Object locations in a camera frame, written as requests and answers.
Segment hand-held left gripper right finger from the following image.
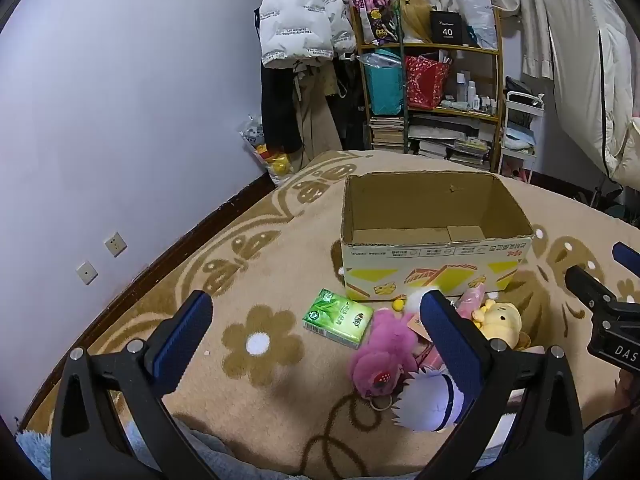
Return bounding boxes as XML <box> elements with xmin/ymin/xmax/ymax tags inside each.
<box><xmin>415</xmin><ymin>289</ymin><xmax>586</xmax><ymax>480</ymax></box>

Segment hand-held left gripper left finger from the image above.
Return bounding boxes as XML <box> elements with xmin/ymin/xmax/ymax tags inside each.
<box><xmin>50</xmin><ymin>289</ymin><xmax>221</xmax><ymax>480</ymax></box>

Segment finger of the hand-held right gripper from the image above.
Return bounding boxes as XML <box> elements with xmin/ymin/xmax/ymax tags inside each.
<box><xmin>565</xmin><ymin>266</ymin><xmax>617</xmax><ymax>312</ymax></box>
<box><xmin>612</xmin><ymin>242</ymin><xmax>640</xmax><ymax>277</ymax></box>

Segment yellow bear plush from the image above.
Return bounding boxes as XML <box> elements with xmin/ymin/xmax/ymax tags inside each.
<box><xmin>472</xmin><ymin>299</ymin><xmax>533</xmax><ymax>352</ymax></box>

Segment white-haired plush doll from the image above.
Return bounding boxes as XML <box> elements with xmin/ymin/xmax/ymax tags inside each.
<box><xmin>391</xmin><ymin>366</ymin><xmax>473</xmax><ymax>433</ymax></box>

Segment pink plush toy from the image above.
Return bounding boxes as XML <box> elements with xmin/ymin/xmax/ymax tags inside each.
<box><xmin>348</xmin><ymin>308</ymin><xmax>435</xmax><ymax>412</ymax></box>

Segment printed cardboard box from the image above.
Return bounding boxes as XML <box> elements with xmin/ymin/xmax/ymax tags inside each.
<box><xmin>340</xmin><ymin>171</ymin><xmax>536</xmax><ymax>304</ymax></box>

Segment green tissue pack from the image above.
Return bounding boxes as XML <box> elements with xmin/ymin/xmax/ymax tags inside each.
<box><xmin>302</xmin><ymin>288</ymin><xmax>375</xmax><ymax>350</ymax></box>

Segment pink plastic-wrapped packet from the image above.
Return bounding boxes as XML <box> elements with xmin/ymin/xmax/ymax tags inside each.
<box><xmin>412</xmin><ymin>285</ymin><xmax>489</xmax><ymax>368</ymax></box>

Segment white fluffy pompom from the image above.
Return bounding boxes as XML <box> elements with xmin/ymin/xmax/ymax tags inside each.
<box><xmin>404</xmin><ymin>287</ymin><xmax>444</xmax><ymax>314</ymax></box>

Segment white rolling cart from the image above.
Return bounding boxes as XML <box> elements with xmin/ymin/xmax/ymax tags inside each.
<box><xmin>500</xmin><ymin>91</ymin><xmax>546</xmax><ymax>177</ymax></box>

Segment white quilted duvet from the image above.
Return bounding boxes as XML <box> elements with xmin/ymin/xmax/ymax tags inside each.
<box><xmin>542</xmin><ymin>0</ymin><xmax>640</xmax><ymax>191</ymax></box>

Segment stack of books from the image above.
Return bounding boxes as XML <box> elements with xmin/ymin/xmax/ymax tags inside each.
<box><xmin>369</xmin><ymin>116</ymin><xmax>406</xmax><ymax>152</ymax></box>
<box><xmin>412</xmin><ymin>114</ymin><xmax>493</xmax><ymax>168</ymax></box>

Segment bamboo shelf rack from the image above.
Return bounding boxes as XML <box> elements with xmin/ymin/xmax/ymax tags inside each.
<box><xmin>348</xmin><ymin>0</ymin><xmax>505</xmax><ymax>173</ymax></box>

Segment plastic bag of toys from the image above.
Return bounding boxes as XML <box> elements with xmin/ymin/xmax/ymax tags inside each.
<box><xmin>239</xmin><ymin>115</ymin><xmax>294</xmax><ymax>186</ymax></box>

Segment row of cosmetic bottles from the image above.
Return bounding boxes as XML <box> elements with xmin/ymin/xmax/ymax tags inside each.
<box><xmin>452</xmin><ymin>72</ymin><xmax>499</xmax><ymax>114</ymax></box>

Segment black hanging coat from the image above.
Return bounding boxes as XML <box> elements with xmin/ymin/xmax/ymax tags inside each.
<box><xmin>260</xmin><ymin>60</ymin><xmax>307</xmax><ymax>154</ymax></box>

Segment beige hanging trousers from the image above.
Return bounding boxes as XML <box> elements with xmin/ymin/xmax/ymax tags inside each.
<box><xmin>295</xmin><ymin>60</ymin><xmax>344</xmax><ymax>171</ymax></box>

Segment red gift bag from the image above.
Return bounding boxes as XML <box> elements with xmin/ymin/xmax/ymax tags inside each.
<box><xmin>404</xmin><ymin>55</ymin><xmax>452</xmax><ymax>110</ymax></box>

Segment teal bag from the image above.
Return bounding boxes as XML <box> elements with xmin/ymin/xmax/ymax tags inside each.
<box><xmin>364</xmin><ymin>50</ymin><xmax>406</xmax><ymax>116</ymax></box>

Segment clear plastic bag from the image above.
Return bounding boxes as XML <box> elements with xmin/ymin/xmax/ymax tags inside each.
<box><xmin>455</xmin><ymin>0</ymin><xmax>499</xmax><ymax>50</ymax></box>

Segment black cardboard box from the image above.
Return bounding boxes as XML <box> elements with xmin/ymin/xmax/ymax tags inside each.
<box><xmin>431</xmin><ymin>9</ymin><xmax>470</xmax><ymax>46</ymax></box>

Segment blonde wig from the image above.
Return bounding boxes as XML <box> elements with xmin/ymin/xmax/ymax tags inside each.
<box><xmin>397</xmin><ymin>0</ymin><xmax>434</xmax><ymax>44</ymax></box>

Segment colourful printed bag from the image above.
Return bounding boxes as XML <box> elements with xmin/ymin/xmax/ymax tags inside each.
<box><xmin>350</xmin><ymin>0</ymin><xmax>402</xmax><ymax>46</ymax></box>

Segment white puffer jacket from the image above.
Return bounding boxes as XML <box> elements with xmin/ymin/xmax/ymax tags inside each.
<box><xmin>258</xmin><ymin>0</ymin><xmax>357</xmax><ymax>69</ymax></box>

